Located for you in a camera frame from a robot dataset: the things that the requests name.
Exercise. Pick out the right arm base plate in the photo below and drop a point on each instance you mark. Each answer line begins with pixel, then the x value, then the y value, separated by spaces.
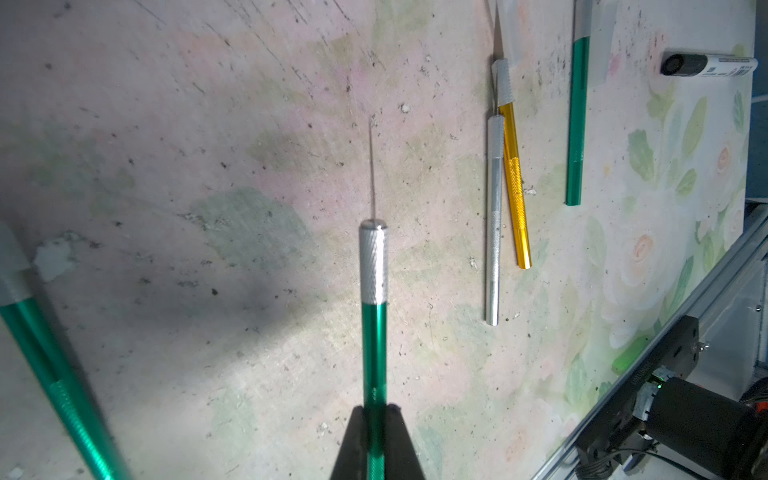
pixel 616 433

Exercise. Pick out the yellow carving knife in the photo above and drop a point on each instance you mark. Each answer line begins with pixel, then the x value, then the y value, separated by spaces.
pixel 505 107

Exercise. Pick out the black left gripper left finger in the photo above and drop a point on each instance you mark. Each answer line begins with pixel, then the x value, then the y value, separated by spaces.
pixel 352 459

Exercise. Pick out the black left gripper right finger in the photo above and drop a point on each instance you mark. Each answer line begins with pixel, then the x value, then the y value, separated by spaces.
pixel 401 459

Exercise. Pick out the dark green carving knife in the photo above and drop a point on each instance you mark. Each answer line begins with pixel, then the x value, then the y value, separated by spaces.
pixel 373 256

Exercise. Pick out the aluminium front rail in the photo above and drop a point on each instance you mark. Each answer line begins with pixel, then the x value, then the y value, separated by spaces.
pixel 731 305

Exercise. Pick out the black marker pen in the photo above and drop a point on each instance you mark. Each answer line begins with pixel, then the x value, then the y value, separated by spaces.
pixel 707 65

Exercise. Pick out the silver carving knife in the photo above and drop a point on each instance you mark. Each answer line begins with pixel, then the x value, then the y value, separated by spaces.
pixel 495 150

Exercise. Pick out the green knife row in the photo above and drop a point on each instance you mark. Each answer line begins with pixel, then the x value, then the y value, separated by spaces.
pixel 42 351

